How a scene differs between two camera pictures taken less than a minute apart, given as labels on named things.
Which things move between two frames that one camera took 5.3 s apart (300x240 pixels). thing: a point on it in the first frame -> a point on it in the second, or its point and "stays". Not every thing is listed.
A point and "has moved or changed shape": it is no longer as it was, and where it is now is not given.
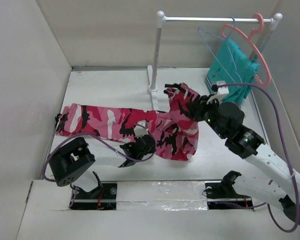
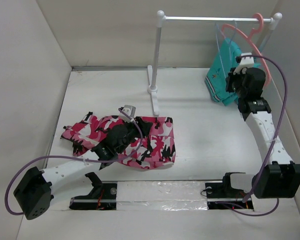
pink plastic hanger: [249, 37] stays
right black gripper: [197, 107] -> [230, 77]
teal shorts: [232, 65] stays
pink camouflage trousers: [173, 131] has moved or changed shape
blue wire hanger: [199, 29] -> [228, 42]
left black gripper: [151, 150] -> [143, 126]
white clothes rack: [161, 18] stays
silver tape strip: [163, 195] stays
